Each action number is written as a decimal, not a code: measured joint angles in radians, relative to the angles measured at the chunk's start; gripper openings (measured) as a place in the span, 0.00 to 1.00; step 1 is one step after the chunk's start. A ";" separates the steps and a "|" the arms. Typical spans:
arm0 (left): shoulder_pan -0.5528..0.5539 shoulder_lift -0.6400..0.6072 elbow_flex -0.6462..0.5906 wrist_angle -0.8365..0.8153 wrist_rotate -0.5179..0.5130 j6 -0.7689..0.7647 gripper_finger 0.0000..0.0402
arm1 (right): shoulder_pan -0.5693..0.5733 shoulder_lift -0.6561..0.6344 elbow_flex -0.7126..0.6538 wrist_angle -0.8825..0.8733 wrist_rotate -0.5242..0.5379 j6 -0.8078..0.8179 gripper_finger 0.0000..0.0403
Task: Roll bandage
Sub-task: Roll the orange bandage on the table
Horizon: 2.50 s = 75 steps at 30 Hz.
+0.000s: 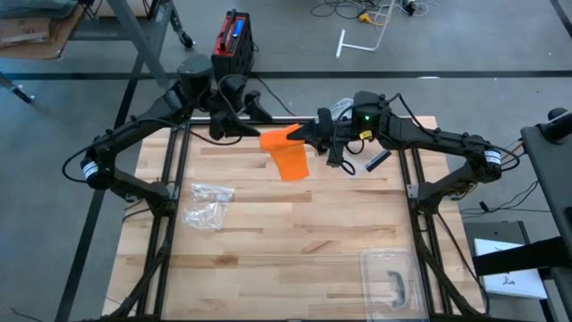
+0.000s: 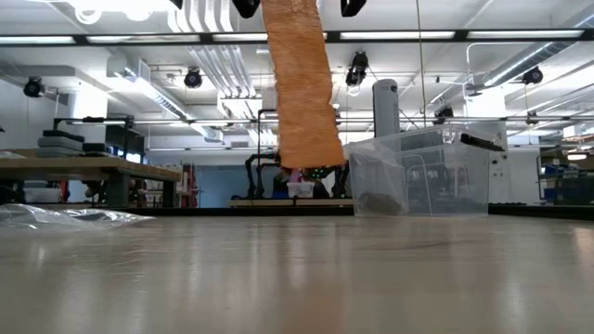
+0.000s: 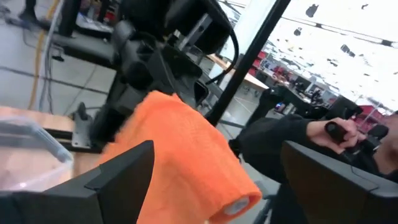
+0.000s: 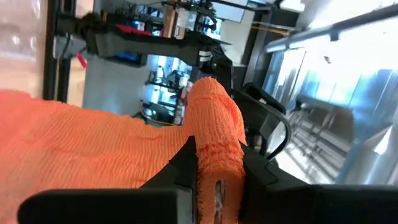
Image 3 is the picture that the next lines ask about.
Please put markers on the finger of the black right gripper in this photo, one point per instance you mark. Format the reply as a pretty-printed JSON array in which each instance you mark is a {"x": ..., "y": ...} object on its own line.
[{"x": 186, "y": 77}]

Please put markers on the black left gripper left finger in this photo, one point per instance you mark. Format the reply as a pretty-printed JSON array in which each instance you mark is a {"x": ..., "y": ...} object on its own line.
[{"x": 77, "y": 202}]

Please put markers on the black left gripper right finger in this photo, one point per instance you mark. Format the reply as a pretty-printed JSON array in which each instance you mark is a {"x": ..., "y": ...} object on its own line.
[{"x": 335, "y": 193}]

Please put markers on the orange elastic bandage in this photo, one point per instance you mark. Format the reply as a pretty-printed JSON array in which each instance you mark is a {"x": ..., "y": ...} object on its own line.
[{"x": 186, "y": 161}]

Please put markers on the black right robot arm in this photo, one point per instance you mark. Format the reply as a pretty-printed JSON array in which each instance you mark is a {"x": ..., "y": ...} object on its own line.
[{"x": 115, "y": 109}]

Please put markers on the black background robot arm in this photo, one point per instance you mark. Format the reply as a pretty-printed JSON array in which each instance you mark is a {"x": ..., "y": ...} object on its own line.
[{"x": 335, "y": 130}]

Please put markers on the wooden background desk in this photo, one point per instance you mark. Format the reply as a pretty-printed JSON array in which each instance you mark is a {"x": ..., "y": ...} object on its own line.
[{"x": 242, "y": 77}]

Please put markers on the black grey side desk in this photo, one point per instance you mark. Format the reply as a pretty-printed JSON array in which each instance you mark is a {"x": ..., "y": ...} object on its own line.
[{"x": 87, "y": 46}]

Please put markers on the person's hand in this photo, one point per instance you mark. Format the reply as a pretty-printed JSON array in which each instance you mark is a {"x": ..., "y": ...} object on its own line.
[{"x": 317, "y": 133}]

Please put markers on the red background cabinet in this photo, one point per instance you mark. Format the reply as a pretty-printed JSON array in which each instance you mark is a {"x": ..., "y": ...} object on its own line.
[{"x": 259, "y": 62}]

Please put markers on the person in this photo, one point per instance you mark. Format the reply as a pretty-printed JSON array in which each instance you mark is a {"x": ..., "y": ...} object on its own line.
[{"x": 273, "y": 140}]

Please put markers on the black overhead frame bar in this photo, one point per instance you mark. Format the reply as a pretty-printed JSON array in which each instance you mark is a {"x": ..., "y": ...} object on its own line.
[{"x": 248, "y": 59}]

